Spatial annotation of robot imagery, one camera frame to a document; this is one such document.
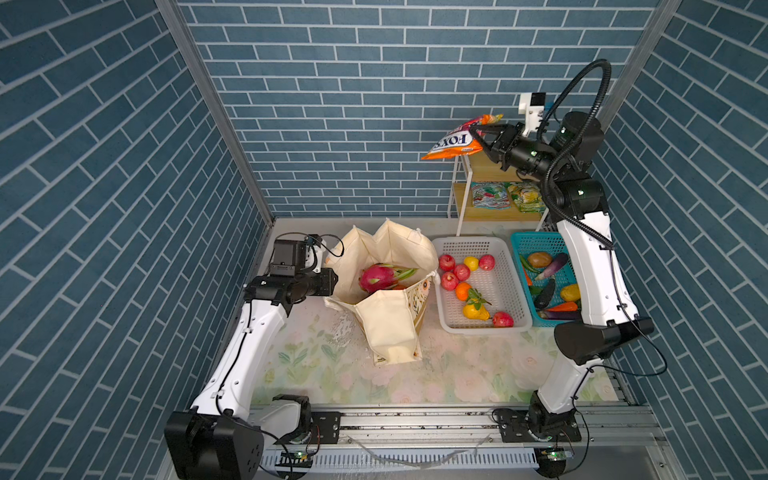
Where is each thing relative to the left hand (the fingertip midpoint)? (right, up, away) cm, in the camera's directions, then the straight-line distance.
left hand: (333, 276), depth 79 cm
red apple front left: (+34, -4, +17) cm, 38 cm away
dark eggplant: (+64, -9, +17) cm, 67 cm away
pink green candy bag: (+50, +26, +25) cm, 61 cm away
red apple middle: (+38, -1, +20) cm, 43 cm away
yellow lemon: (+43, +2, +23) cm, 49 cm away
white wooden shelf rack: (+41, +32, +10) cm, 53 cm away
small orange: (+38, -6, +16) cm, 41 cm away
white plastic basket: (+51, -6, +20) cm, 55 cm away
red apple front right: (+48, -14, +9) cm, 51 cm away
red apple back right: (+48, +2, +23) cm, 53 cm away
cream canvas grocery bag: (+16, -10, -6) cm, 20 cm away
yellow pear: (+41, -11, +9) cm, 43 cm away
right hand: (+30, +32, -20) cm, 48 cm away
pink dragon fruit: (+12, -1, +11) cm, 16 cm away
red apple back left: (+34, +2, +22) cm, 40 cm away
